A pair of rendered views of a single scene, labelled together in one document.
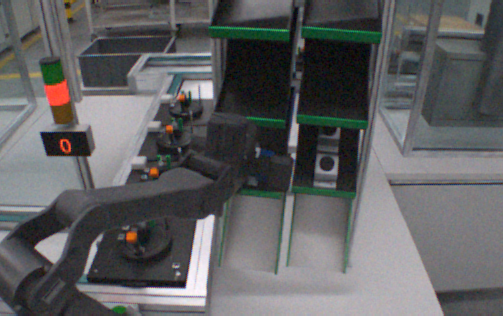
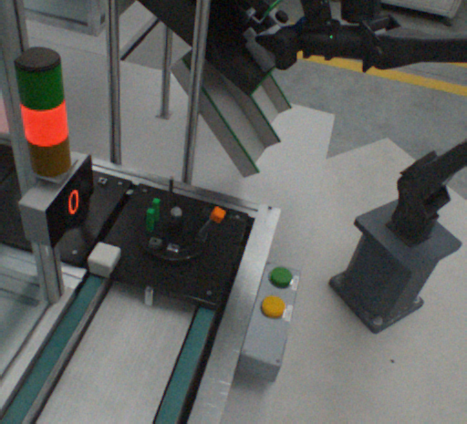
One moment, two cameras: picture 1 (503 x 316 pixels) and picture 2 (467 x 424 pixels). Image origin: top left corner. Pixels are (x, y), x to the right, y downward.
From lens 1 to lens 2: 1.07 m
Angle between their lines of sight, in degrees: 63
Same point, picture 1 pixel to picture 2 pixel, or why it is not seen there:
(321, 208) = not seen: hidden behind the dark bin
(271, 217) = (233, 108)
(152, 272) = (228, 237)
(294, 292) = not seen: hidden behind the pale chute
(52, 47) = (22, 33)
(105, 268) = (207, 282)
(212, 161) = (379, 17)
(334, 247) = (264, 99)
